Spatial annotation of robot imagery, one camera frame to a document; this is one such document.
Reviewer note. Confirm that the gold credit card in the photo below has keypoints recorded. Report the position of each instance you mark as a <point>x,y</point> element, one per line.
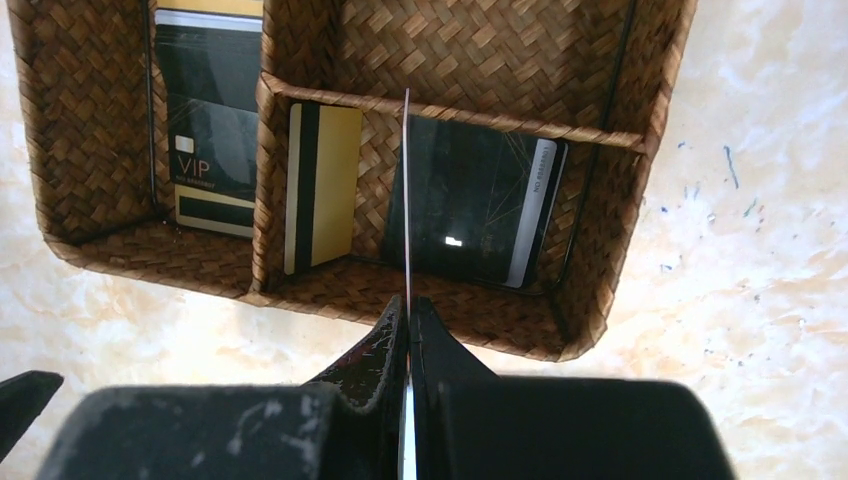
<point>323,159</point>

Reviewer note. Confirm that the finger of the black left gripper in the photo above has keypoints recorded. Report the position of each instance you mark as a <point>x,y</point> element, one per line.
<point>23,398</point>

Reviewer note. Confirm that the gold card in basket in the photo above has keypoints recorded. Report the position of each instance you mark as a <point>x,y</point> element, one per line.
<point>228,212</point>

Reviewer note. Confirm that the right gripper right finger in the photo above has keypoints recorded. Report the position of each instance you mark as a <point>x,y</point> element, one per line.
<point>471,423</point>

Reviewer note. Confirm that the silver card in basket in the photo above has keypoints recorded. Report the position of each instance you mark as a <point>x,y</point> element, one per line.
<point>235,15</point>

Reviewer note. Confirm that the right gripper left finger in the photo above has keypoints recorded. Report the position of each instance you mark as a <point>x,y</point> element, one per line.
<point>342,424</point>

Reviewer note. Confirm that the black wallet in basket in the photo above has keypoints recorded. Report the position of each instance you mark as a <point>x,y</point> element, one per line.
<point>471,202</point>

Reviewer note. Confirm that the brown wicker divided basket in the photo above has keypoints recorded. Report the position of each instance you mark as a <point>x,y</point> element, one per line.
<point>598,74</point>

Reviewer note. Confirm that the black VIP credit card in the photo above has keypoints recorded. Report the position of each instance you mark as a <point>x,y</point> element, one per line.
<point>210,76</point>

